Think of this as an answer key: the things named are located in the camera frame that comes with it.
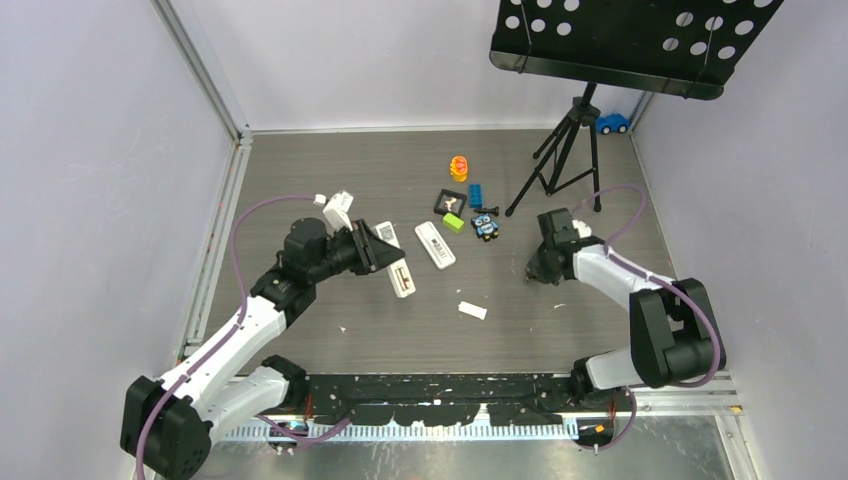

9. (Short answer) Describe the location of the blue toy brick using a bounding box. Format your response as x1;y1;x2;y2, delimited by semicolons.
468;183;484;209

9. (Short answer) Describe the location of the black screw bolt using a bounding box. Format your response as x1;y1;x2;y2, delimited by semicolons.
473;207;500;216

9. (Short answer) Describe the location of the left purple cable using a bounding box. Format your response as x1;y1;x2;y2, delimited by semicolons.
133;193;326;480

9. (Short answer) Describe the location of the blue owl toy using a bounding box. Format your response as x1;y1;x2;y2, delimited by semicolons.
471;214;499;242

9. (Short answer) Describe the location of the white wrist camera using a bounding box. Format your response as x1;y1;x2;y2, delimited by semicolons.
313;190;354;231
572;219;593;239

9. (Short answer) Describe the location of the black square frame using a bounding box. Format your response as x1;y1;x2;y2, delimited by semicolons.
433;189;468;217

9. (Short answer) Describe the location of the white remote control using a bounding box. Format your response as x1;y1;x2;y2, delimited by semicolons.
414;221;456;270
375;221;416;299

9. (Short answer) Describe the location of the green block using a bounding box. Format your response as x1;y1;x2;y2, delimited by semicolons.
442;212;465;233

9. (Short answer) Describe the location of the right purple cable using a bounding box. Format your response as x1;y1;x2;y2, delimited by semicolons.
573;184;723;390

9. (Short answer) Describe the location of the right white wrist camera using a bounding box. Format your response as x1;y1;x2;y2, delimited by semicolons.
572;219;593;239

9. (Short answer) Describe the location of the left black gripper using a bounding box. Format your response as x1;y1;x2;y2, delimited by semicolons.
309;219;403;284

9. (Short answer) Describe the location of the orange yellow toy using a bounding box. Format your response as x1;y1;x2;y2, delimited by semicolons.
449;155;468;183

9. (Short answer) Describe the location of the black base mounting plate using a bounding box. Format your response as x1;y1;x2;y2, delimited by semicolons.
243;372;639;446

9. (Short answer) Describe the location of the purple cable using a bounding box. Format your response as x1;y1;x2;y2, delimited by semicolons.
133;193;326;480
573;184;723;390

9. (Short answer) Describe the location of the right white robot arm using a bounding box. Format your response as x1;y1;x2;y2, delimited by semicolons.
526;208;726;411

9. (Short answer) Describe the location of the blue toy car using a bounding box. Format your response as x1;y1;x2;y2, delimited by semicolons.
595;113;630;135

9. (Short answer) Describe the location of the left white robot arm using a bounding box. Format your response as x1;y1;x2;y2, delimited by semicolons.
119;217;405;479

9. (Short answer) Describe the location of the black perforated music stand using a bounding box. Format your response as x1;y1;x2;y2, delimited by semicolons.
489;0;782;216

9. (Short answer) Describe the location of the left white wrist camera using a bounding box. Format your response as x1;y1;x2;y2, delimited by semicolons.
313;190;354;231

